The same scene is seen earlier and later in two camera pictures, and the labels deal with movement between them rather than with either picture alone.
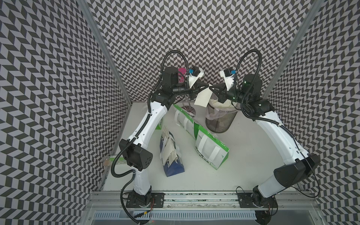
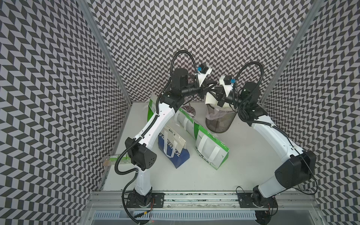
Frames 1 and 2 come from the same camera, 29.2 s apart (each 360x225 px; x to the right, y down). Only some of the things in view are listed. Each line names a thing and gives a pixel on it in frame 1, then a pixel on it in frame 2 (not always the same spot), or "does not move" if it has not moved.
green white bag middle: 183,119 does not move
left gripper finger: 200,86 -> 209,82
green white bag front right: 211,149 does not move
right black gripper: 221,93 does not move
